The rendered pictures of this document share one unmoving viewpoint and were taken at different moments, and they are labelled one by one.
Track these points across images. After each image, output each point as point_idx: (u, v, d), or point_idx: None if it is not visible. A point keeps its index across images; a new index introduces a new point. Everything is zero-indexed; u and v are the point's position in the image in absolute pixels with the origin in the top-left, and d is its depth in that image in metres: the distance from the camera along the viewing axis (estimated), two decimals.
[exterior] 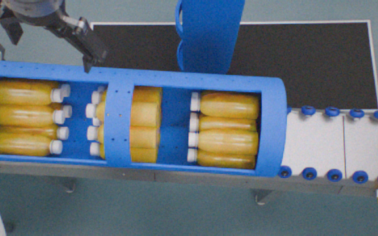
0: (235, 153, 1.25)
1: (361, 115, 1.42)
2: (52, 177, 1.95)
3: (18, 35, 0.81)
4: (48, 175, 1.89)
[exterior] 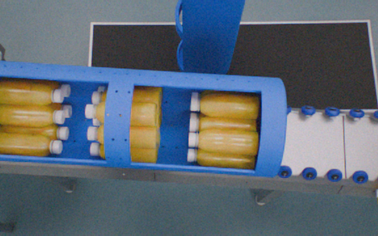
0: (235, 153, 1.25)
1: (361, 115, 1.42)
2: (52, 177, 1.95)
3: None
4: (48, 175, 1.89)
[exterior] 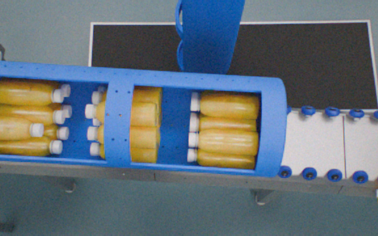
0: (235, 153, 1.25)
1: (361, 115, 1.42)
2: (52, 177, 1.95)
3: None
4: (48, 175, 1.89)
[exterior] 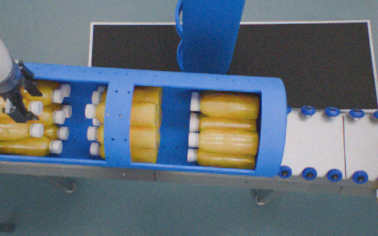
0: (235, 153, 1.25)
1: (361, 115, 1.42)
2: (52, 177, 1.95)
3: None
4: (48, 175, 1.89)
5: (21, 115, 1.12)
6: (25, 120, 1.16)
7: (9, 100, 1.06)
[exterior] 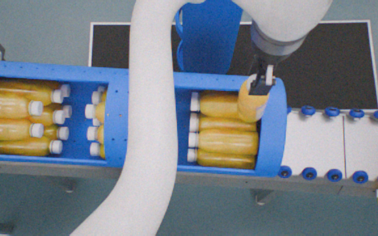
0: (235, 153, 1.25)
1: (361, 115, 1.42)
2: (52, 177, 1.95)
3: None
4: (48, 175, 1.89)
5: None
6: None
7: (272, 68, 0.79)
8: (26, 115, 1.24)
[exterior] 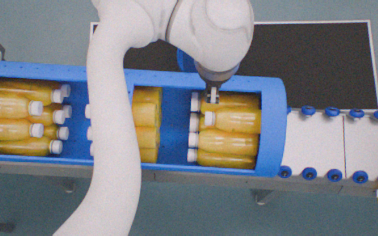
0: (235, 153, 1.25)
1: (361, 115, 1.42)
2: (52, 177, 1.95)
3: None
4: (48, 175, 1.89)
5: None
6: None
7: (215, 90, 0.92)
8: (26, 115, 1.24)
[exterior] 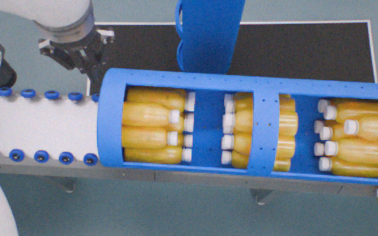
0: (377, 162, 1.24)
1: None
2: (52, 177, 1.95)
3: None
4: (48, 175, 1.89)
5: (63, 61, 0.81)
6: (73, 67, 0.85)
7: (50, 42, 0.75)
8: (167, 123, 1.23)
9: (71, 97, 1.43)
